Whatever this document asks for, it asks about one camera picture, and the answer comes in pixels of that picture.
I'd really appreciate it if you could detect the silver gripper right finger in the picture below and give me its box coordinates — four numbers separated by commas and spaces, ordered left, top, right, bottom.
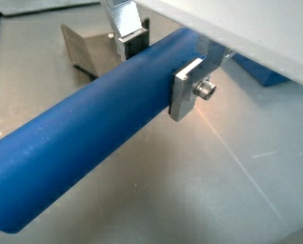
170, 35, 235, 121

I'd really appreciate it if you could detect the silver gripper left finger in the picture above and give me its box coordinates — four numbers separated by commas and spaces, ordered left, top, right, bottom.
99, 0, 150, 61

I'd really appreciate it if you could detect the blue cylinder peg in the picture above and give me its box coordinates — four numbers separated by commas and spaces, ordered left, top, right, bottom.
0, 28, 199, 234

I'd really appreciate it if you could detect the dark grey cradle stand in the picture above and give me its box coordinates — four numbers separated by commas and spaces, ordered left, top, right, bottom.
60, 17, 152, 79

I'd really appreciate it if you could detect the blue shape-sorting board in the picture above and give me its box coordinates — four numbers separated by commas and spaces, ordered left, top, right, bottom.
234, 54, 290, 87

